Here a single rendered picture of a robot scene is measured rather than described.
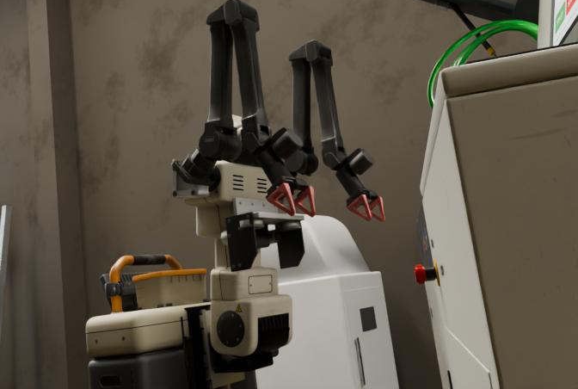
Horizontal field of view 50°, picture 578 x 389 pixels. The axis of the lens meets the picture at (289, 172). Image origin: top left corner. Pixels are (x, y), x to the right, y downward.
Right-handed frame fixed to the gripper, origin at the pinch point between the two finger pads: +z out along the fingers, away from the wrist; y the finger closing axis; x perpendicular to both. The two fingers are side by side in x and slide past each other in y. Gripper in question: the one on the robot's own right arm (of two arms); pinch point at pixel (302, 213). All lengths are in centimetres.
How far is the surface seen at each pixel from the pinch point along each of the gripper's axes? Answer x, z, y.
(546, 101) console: -63, 39, -76
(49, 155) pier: 286, -296, 212
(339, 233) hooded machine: 76, -53, 188
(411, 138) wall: 19, -86, 235
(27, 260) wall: 391, -253, 235
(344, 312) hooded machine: 85, -7, 157
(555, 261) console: -55, 51, -77
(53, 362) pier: 377, -138, 212
